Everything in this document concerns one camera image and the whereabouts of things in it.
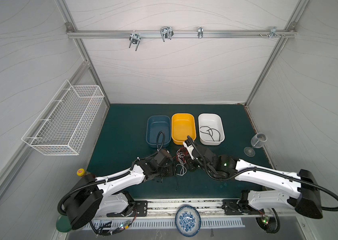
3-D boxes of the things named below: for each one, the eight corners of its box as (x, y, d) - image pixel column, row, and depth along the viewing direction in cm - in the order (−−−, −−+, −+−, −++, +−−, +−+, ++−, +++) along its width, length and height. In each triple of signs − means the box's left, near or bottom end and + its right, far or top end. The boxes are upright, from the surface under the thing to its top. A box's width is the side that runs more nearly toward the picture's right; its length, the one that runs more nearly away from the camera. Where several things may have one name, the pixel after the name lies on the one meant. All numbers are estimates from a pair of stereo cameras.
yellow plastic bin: (171, 144, 98) (171, 140, 94) (171, 117, 113) (171, 113, 109) (197, 144, 98) (198, 140, 94) (194, 117, 113) (195, 113, 109)
